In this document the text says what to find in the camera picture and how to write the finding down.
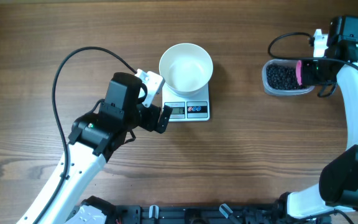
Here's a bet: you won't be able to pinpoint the pink scoop blue handle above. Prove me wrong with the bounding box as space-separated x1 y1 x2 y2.
295 60 302 86

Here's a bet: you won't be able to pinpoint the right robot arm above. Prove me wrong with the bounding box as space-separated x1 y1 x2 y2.
284 15 358 222

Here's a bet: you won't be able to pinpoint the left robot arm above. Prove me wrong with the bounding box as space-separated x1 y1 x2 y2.
19 70 172 223

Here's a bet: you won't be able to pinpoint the white digital kitchen scale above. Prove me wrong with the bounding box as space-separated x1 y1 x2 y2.
162 84 210 122

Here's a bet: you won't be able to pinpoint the white round bowl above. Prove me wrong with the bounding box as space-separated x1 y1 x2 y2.
158 43 214 95

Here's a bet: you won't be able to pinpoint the clear plastic container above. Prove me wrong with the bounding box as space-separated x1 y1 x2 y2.
262 59 314 96

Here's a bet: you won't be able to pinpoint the black beans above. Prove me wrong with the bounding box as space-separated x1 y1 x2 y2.
266 63 306 90

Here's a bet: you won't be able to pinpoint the left black camera cable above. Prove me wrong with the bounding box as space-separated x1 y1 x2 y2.
31 46 138 224

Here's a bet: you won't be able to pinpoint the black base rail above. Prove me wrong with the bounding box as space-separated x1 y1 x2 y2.
73 195 332 224

